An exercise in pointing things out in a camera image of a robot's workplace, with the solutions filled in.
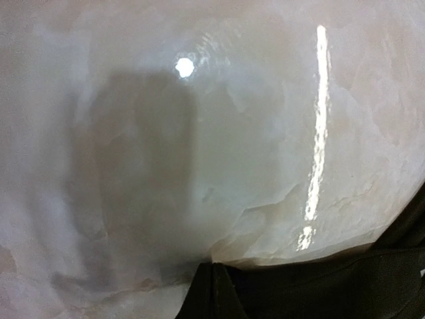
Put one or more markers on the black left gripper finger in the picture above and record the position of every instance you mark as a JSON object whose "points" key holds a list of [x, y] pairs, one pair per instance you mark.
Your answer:
{"points": [[211, 294]]}

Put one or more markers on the black trousers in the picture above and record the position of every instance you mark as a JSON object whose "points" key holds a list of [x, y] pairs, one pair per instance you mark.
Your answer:
{"points": [[383, 281]]}

